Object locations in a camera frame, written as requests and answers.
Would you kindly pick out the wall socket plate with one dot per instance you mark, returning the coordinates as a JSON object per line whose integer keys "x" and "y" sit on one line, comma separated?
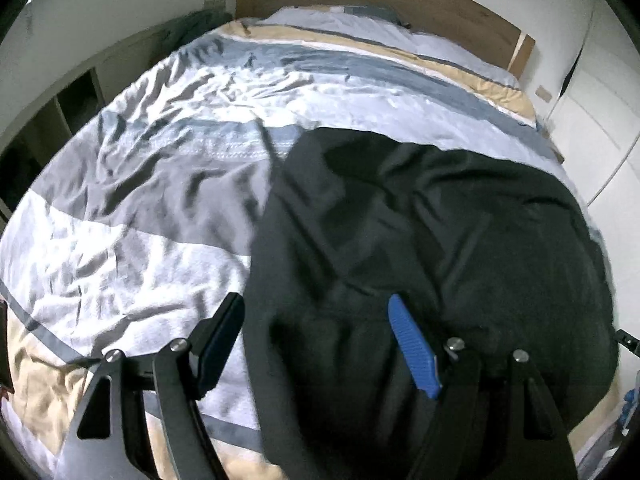
{"x": 543, "y": 94}

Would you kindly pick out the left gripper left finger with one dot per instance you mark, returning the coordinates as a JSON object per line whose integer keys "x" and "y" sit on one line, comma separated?
{"x": 109, "y": 437}

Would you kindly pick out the dark clothes on shelf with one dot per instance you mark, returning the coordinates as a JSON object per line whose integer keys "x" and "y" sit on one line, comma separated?
{"x": 191, "y": 27}

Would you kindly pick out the blue grey pillow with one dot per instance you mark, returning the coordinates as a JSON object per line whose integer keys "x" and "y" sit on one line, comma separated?
{"x": 381, "y": 13}

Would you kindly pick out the white low shelf unit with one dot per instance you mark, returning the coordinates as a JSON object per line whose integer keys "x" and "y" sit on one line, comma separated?
{"x": 48, "y": 123}

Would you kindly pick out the wooden nightstand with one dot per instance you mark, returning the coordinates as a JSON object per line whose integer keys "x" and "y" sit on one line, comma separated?
{"x": 545, "y": 134}

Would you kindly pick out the striped duvet cover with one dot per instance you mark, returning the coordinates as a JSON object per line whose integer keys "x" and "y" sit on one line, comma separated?
{"x": 144, "y": 221}

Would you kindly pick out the black puffer coat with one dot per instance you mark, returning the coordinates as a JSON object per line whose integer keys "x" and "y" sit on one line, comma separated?
{"x": 494, "y": 252}

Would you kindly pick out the white sliding wardrobe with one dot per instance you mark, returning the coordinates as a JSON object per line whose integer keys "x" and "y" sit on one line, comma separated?
{"x": 596, "y": 127}

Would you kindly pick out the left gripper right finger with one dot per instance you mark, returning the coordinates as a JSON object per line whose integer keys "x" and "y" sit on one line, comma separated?
{"x": 494, "y": 416}

